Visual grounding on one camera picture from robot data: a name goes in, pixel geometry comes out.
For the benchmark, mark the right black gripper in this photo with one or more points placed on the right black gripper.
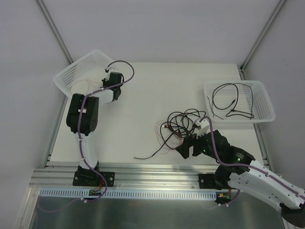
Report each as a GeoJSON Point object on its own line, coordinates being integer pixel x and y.
{"type": "Point", "coordinates": [197, 145]}

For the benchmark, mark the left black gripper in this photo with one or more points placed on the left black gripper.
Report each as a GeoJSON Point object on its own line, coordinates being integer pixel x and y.
{"type": "Point", "coordinates": [110, 79]}

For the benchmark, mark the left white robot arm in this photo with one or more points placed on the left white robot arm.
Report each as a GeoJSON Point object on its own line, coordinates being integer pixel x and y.
{"type": "Point", "coordinates": [82, 119]}

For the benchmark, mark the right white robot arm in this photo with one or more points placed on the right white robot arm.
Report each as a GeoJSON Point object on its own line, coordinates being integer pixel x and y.
{"type": "Point", "coordinates": [240, 170]}

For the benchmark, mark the left white plastic basket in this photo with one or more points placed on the left white plastic basket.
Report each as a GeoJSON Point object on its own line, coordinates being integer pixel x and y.
{"type": "Point", "coordinates": [84, 75]}

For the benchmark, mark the white plastic basket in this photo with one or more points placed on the white plastic basket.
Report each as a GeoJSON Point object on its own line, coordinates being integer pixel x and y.
{"type": "Point", "coordinates": [231, 102]}
{"type": "Point", "coordinates": [84, 75]}

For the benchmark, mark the right white plastic basket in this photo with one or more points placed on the right white plastic basket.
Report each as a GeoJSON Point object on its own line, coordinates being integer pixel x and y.
{"type": "Point", "coordinates": [231, 102]}

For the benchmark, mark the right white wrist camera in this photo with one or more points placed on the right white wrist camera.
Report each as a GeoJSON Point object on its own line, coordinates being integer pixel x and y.
{"type": "Point", "coordinates": [201, 127]}

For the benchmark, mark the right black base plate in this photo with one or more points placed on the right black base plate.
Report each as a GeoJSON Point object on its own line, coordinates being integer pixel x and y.
{"type": "Point", "coordinates": [207, 181]}

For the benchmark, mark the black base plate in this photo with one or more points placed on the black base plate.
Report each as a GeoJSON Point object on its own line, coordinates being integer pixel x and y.
{"type": "Point", "coordinates": [207, 181]}
{"type": "Point", "coordinates": [90, 179]}

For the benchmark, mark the left aluminium frame post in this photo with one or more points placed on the left aluminium frame post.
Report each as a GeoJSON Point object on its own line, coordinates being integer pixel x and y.
{"type": "Point", "coordinates": [51, 24]}

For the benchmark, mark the aluminium frame post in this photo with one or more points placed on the aluminium frame post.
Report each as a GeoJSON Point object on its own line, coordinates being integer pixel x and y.
{"type": "Point", "coordinates": [51, 24]}
{"type": "Point", "coordinates": [265, 29]}

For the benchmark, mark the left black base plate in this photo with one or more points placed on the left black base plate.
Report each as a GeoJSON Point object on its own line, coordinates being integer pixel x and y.
{"type": "Point", "coordinates": [90, 179]}

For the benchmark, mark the aluminium mounting rail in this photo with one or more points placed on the aluminium mounting rail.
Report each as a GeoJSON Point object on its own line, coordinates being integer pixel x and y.
{"type": "Point", "coordinates": [127, 176]}

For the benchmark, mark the white slotted cable duct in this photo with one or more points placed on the white slotted cable duct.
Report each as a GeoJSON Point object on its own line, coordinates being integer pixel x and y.
{"type": "Point", "coordinates": [127, 194]}

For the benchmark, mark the right aluminium frame post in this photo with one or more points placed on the right aluminium frame post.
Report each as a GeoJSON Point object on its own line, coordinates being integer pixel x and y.
{"type": "Point", "coordinates": [265, 29]}

